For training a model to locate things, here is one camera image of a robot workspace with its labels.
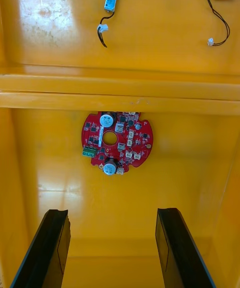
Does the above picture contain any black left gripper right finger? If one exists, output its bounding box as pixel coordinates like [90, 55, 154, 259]
[155, 207, 217, 288]

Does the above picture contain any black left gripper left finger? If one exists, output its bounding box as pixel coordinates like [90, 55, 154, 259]
[9, 209, 72, 288]

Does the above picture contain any round red circuit board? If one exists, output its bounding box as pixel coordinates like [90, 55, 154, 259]
[81, 111, 154, 176]

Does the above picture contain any yellow-orange plastic bin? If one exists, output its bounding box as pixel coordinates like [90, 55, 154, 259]
[0, 90, 240, 288]
[0, 0, 240, 101]

